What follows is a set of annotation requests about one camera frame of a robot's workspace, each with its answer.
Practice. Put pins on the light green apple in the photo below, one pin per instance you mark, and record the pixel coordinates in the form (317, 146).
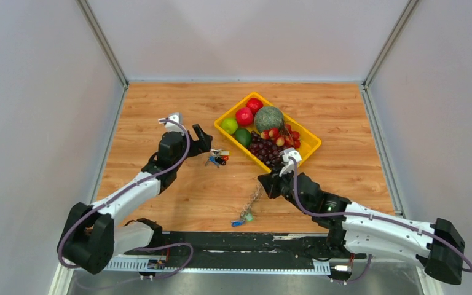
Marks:
(229, 125)

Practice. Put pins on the dark green avocado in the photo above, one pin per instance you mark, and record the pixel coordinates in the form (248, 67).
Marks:
(243, 136)

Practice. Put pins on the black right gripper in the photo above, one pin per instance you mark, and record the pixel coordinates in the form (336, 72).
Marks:
(270, 182)

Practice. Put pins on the red apple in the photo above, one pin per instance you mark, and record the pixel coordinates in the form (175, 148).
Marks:
(244, 117)
(254, 104)

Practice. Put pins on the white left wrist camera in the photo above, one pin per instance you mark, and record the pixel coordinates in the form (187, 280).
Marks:
(173, 123)

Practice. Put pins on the aluminium frame post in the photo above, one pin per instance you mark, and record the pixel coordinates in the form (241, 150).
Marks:
(392, 38)
(102, 40)

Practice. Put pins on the red apple back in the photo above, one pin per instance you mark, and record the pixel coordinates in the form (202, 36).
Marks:
(254, 104)

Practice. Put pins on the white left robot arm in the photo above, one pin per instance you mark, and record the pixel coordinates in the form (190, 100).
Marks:
(92, 236)

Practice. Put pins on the key bunch with coloured tags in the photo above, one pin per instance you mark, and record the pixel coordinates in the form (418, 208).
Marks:
(217, 156)

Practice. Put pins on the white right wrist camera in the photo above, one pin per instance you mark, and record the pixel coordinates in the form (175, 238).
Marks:
(290, 159)

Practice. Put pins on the right aluminium frame post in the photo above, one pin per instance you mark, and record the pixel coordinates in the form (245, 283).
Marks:
(392, 38)

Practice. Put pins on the purple grape bunch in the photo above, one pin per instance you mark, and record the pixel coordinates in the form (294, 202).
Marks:
(266, 150)

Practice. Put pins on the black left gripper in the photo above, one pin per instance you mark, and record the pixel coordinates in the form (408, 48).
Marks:
(201, 145)

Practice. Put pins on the yellow plastic tray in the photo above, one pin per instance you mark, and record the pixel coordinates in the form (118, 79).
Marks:
(309, 142)

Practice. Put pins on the red apple front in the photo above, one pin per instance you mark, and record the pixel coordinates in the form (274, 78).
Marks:
(244, 117)

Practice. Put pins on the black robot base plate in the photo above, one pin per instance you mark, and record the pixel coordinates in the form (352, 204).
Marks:
(247, 250)

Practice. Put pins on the netted green melon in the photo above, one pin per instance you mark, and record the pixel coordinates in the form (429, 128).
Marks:
(268, 117)

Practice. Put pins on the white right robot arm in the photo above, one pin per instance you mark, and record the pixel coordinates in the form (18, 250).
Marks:
(436, 247)

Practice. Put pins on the left aluminium frame post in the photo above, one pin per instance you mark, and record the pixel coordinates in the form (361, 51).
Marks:
(102, 40)

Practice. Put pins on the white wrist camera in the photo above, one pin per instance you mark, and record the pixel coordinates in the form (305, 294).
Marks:
(173, 123)
(290, 159)

